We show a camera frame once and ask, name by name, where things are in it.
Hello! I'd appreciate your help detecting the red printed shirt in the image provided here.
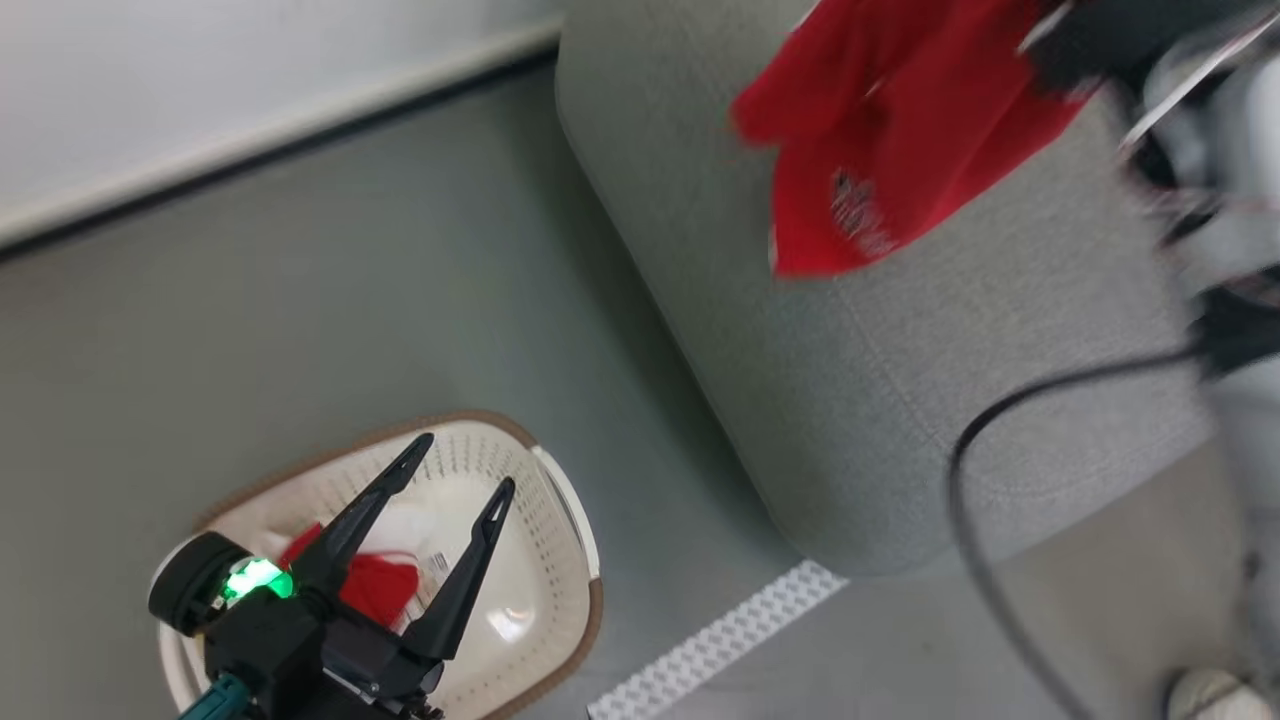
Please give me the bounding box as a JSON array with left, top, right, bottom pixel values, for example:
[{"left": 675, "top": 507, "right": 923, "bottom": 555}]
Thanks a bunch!
[{"left": 730, "top": 0, "right": 1096, "bottom": 281}]

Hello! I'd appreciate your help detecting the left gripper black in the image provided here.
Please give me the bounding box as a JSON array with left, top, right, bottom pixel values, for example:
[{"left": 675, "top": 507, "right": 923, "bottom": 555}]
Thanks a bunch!
[{"left": 148, "top": 432, "right": 518, "bottom": 720}]

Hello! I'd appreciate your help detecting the white black wall baseboard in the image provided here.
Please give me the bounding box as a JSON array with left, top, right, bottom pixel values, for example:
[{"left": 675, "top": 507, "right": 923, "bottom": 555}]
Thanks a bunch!
[{"left": 0, "top": 15, "right": 566, "bottom": 263}]

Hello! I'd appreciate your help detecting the grey fabric sofa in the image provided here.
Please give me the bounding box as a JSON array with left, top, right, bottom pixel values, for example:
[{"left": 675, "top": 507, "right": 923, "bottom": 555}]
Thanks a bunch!
[{"left": 555, "top": 0, "right": 1216, "bottom": 579}]

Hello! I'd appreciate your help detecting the cream perforated laundry basket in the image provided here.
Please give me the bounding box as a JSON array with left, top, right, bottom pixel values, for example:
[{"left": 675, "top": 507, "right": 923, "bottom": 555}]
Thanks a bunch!
[{"left": 150, "top": 408, "right": 605, "bottom": 720}]

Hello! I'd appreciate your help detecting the thin black cable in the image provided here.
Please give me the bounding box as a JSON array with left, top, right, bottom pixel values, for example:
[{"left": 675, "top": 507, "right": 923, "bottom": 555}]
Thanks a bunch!
[{"left": 947, "top": 345, "right": 1211, "bottom": 720}]

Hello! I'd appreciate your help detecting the red white striped garment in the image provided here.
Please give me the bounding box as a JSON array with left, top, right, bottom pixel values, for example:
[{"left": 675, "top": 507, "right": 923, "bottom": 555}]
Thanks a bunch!
[{"left": 278, "top": 490, "right": 473, "bottom": 633}]

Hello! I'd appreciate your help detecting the white studded floor strip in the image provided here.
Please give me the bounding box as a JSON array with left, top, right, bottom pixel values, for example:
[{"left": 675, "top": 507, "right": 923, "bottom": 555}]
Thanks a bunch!
[{"left": 587, "top": 559, "right": 849, "bottom": 720}]

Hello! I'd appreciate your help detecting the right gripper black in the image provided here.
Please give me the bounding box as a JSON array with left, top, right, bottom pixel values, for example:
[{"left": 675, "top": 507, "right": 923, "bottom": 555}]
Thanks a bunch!
[{"left": 1028, "top": 0, "right": 1263, "bottom": 97}]

